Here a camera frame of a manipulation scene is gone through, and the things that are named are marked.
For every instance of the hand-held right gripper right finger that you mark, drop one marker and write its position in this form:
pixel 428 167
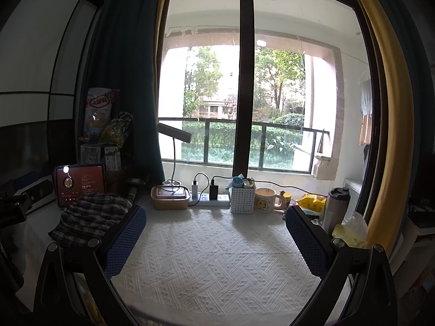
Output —
pixel 306 244

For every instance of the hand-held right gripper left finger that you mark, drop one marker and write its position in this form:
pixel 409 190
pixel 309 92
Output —
pixel 125 244

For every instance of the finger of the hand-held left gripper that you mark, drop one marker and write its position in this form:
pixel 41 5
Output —
pixel 27 178

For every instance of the blue plaid pants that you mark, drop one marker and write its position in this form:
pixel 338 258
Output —
pixel 91 215

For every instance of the yellow plastic bag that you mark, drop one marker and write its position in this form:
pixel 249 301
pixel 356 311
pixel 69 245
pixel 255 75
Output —
pixel 314 202

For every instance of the steel tumbler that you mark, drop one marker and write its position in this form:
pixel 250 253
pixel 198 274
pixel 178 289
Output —
pixel 334 210

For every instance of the yellow tissue pack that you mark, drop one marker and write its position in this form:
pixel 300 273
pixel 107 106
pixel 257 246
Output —
pixel 350 232

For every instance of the small yellow jar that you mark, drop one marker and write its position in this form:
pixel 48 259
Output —
pixel 288 198

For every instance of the tablet with red screen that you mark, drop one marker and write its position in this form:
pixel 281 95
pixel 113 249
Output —
pixel 80 183

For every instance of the cream cartoon mug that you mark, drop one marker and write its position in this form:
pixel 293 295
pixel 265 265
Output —
pixel 266 202

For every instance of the beige lunch box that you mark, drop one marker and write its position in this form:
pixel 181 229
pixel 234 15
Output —
pixel 170 197

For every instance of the small printed carton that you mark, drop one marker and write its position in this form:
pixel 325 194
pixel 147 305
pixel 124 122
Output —
pixel 91 154
pixel 112 159

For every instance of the white perforated basket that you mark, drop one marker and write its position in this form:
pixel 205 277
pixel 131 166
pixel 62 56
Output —
pixel 242 202

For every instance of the white textured tablecloth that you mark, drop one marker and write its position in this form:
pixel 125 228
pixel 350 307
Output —
pixel 221 261

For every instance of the white charger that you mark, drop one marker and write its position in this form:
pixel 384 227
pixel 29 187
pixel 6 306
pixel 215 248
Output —
pixel 194 188

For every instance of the white power strip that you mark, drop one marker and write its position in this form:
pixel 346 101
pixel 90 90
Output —
pixel 222 201

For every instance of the blue bottle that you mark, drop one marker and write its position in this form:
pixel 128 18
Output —
pixel 237 180

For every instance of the red blue snack bag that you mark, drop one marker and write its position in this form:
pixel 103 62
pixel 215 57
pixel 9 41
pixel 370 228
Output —
pixel 98 115

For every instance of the green yellow snack bag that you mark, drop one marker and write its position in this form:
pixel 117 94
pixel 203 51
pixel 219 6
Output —
pixel 117 129

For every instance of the black charger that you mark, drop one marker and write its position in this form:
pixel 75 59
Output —
pixel 214 190

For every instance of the desk lamp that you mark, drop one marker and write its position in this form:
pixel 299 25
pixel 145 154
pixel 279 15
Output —
pixel 175 134

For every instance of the balcony railing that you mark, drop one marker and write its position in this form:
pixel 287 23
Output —
pixel 205 142

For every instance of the dark teal curtain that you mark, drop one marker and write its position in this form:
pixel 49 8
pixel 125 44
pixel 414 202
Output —
pixel 125 57

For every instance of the hanging garment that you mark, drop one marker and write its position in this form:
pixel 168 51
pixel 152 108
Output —
pixel 366 96

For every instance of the yellow curtain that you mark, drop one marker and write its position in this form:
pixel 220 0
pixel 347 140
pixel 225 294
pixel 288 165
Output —
pixel 390 108

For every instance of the dark window frame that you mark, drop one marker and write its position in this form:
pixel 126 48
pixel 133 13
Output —
pixel 245 74

